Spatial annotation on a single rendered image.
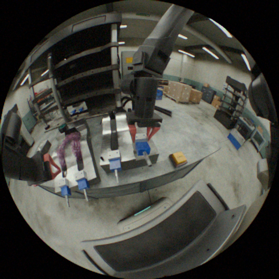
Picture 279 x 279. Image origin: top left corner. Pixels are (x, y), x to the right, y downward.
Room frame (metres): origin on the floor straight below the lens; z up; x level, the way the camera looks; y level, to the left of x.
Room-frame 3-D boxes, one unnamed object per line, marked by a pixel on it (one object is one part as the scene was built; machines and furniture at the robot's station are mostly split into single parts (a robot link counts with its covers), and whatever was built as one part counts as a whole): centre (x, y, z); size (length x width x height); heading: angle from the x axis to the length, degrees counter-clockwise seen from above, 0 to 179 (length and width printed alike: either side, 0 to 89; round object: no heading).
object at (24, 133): (0.58, 5.08, 1.03); 1.54 x 0.94 x 2.06; 101
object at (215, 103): (4.41, -5.47, 0.42); 0.86 x 0.33 x 0.83; 11
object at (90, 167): (0.24, 0.43, 0.86); 0.50 x 0.26 x 0.11; 31
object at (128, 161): (0.41, 0.10, 0.87); 0.50 x 0.26 x 0.14; 14
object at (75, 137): (0.24, 0.42, 0.90); 0.26 x 0.18 x 0.08; 31
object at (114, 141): (0.39, 0.11, 0.92); 0.35 x 0.16 x 0.09; 14
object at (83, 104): (1.05, 0.83, 0.87); 0.50 x 0.27 x 0.17; 14
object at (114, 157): (0.13, 0.09, 0.89); 0.13 x 0.05 x 0.05; 15
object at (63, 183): (-0.02, 0.32, 0.86); 0.13 x 0.05 x 0.05; 31
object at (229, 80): (2.34, -4.21, 1.03); 1.54 x 0.94 x 2.06; 101
